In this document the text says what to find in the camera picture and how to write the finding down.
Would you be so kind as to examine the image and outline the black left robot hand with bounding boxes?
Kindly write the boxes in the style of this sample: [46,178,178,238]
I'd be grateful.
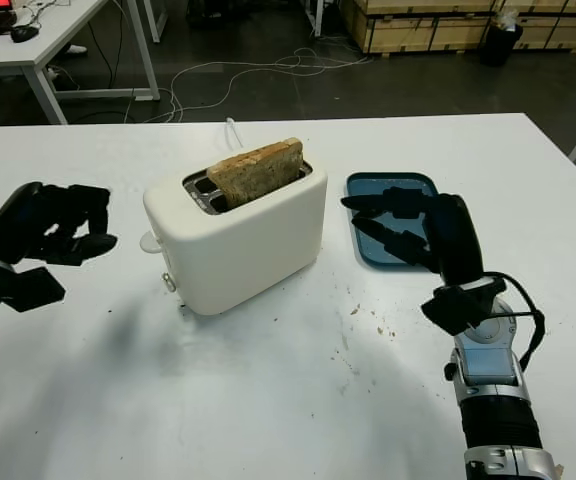
[0,181,118,267]

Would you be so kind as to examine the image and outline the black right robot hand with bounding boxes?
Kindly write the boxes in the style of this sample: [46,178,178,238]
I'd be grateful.
[340,186,484,286]

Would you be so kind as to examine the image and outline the cream white two-slot toaster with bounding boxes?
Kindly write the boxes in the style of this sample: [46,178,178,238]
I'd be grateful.
[138,162,329,316]

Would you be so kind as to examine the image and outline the toasted bread slice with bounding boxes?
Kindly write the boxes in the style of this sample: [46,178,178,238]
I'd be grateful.
[206,137,304,210]

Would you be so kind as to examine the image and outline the blue plastic tray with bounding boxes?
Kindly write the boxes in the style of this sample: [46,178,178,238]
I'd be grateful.
[345,172,440,274]

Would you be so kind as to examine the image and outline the white office desk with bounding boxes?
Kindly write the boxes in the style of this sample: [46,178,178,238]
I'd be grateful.
[0,0,162,125]

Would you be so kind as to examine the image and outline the black trash bin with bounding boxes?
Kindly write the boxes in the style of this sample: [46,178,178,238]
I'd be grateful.
[480,22,524,68]

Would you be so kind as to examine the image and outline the stacked wooden crates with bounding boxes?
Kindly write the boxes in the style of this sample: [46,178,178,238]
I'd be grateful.
[340,0,576,54]

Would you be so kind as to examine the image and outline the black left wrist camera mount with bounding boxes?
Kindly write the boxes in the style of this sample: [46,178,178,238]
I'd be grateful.
[0,247,67,314]

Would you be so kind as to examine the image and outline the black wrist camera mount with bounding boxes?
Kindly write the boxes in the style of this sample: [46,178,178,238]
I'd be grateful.
[0,247,67,314]
[421,277,509,337]

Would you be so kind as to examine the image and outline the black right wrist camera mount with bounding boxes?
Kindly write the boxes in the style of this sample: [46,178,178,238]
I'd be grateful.
[421,277,509,337]

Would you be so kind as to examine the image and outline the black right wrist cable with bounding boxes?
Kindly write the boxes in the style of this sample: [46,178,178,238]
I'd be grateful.
[487,272,547,374]

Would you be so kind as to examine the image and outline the white toaster power cord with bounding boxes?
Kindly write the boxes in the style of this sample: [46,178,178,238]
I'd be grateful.
[225,117,244,150]

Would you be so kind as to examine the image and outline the long white cable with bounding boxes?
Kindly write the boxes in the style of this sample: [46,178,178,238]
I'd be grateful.
[169,44,372,124]

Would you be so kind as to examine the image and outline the white desk frame leg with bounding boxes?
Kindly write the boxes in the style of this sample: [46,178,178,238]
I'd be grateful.
[296,0,325,37]

